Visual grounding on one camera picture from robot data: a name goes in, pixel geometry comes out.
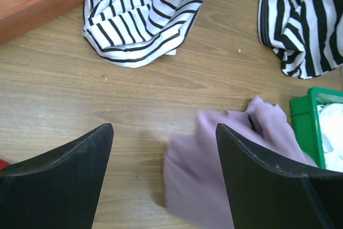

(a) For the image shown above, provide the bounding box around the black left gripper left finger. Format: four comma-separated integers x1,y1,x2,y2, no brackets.
1,123,114,228

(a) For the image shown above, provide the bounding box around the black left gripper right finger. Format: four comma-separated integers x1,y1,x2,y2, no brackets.
216,124,342,228

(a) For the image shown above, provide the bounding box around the mauve tank top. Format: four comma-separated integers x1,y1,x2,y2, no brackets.
163,96,315,228

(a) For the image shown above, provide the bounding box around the wide striped black white top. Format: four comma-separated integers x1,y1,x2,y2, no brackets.
258,0,342,79

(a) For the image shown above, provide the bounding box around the thin striped white tank top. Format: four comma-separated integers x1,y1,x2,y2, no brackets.
83,0,204,68

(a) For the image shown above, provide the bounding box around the red black plaid shirt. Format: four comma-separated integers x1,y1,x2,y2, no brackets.
0,159,10,170

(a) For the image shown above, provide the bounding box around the green plastic tray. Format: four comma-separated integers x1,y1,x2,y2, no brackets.
290,87,342,169

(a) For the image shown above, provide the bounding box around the white garment in tray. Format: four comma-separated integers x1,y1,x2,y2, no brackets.
317,103,343,172

